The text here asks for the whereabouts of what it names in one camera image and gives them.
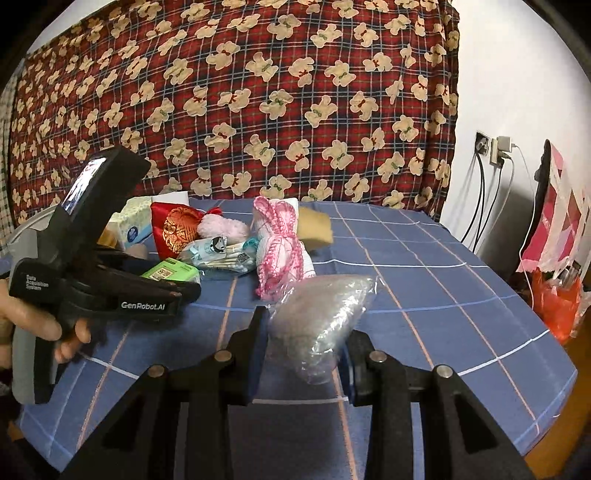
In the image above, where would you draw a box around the person's left hand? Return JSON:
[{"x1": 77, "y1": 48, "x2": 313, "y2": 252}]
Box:
[{"x1": 1, "y1": 279, "x2": 91, "y2": 369}]

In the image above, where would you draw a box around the clear bag of white stuffing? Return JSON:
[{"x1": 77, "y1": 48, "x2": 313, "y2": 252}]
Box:
[{"x1": 270, "y1": 274, "x2": 378, "y2": 385}]

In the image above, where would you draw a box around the black power cable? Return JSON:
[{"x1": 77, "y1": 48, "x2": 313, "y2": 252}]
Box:
[{"x1": 460, "y1": 151, "x2": 505, "y2": 254}]

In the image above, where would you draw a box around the yellow sponge block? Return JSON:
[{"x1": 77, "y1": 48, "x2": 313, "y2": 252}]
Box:
[{"x1": 297, "y1": 207, "x2": 334, "y2": 252}]

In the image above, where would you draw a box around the fluffy pink soft item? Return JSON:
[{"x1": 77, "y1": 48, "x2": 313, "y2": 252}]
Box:
[{"x1": 197, "y1": 213, "x2": 250, "y2": 245}]

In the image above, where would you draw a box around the orange plastic bag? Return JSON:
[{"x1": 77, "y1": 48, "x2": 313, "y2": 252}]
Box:
[{"x1": 532, "y1": 269, "x2": 583, "y2": 345}]

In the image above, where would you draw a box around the pink white knitted cloth bundle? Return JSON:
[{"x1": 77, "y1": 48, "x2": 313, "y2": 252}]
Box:
[{"x1": 252, "y1": 196, "x2": 315, "y2": 301}]

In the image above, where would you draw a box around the black wall socket plug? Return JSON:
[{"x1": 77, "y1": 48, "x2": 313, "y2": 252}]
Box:
[{"x1": 475, "y1": 131, "x2": 490, "y2": 156}]

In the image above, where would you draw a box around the yellow patterned tissue box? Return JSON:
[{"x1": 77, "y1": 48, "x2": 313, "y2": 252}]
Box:
[{"x1": 107, "y1": 190, "x2": 191, "y2": 251}]

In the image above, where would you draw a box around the red gold embroidered pouch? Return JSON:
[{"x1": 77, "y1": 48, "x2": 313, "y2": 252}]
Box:
[{"x1": 150, "y1": 202, "x2": 222, "y2": 260}]

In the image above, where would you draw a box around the pink white plastic bag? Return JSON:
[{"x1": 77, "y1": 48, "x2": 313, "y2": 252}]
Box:
[{"x1": 517, "y1": 141, "x2": 590, "y2": 274}]

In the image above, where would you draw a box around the red plaid bear blanket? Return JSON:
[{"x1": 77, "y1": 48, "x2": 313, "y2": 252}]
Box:
[{"x1": 7, "y1": 1, "x2": 460, "y2": 224}]

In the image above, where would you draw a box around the blue checked tablecloth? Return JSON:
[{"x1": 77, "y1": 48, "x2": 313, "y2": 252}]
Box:
[{"x1": 17, "y1": 202, "x2": 577, "y2": 479}]

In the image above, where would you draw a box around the green tissue pack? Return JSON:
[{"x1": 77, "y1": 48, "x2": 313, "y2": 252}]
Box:
[{"x1": 141, "y1": 258, "x2": 200, "y2": 284}]

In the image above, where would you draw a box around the light blue wipes packet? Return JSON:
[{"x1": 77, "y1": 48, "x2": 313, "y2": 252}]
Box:
[{"x1": 177, "y1": 236, "x2": 259, "y2": 275}]

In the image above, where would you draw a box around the white wall charger plug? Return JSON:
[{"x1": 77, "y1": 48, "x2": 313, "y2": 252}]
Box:
[{"x1": 490, "y1": 136, "x2": 512, "y2": 168}]

